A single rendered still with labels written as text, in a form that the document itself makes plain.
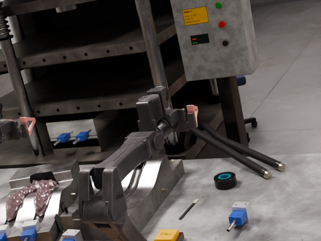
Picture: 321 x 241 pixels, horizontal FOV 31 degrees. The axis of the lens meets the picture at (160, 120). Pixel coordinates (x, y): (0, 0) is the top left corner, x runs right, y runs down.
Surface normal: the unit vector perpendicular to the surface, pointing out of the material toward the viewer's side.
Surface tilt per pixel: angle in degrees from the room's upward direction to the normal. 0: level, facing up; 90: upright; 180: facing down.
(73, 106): 90
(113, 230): 120
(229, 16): 90
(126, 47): 90
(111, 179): 64
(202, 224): 0
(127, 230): 98
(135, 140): 0
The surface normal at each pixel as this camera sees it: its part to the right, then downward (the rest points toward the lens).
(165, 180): 0.91, -0.07
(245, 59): -0.36, 0.36
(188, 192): -0.21, -0.93
